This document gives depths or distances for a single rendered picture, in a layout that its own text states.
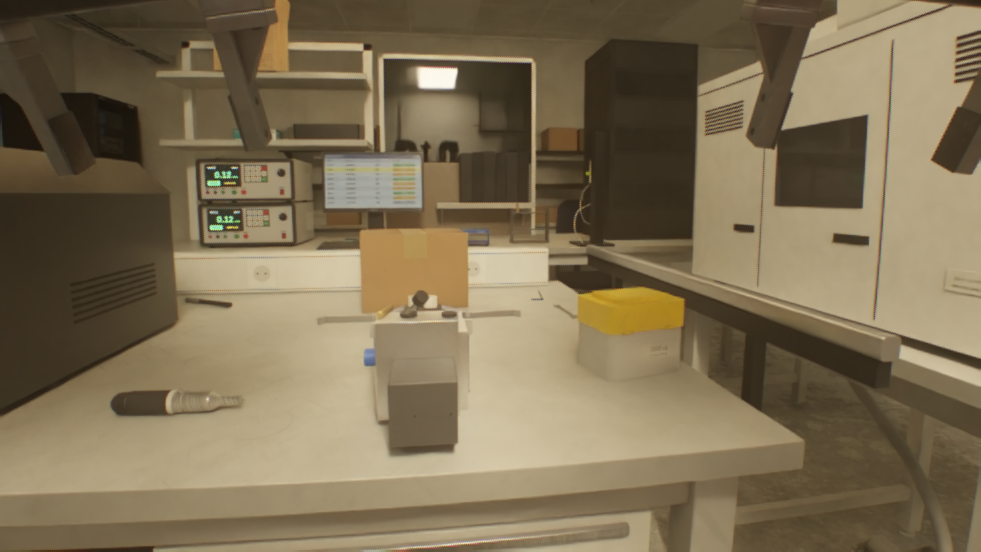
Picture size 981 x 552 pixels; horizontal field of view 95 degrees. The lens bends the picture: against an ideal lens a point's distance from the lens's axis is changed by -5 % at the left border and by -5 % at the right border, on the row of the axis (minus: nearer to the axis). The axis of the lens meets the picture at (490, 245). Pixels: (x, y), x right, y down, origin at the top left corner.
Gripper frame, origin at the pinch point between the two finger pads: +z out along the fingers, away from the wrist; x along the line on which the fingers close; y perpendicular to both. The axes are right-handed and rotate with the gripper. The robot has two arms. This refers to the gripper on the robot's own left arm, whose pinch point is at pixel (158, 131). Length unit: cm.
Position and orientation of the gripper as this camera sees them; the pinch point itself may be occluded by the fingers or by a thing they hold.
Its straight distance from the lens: 41.7
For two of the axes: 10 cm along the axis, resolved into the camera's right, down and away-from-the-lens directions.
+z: 0.7, 8.6, 5.0
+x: -9.8, 1.4, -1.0
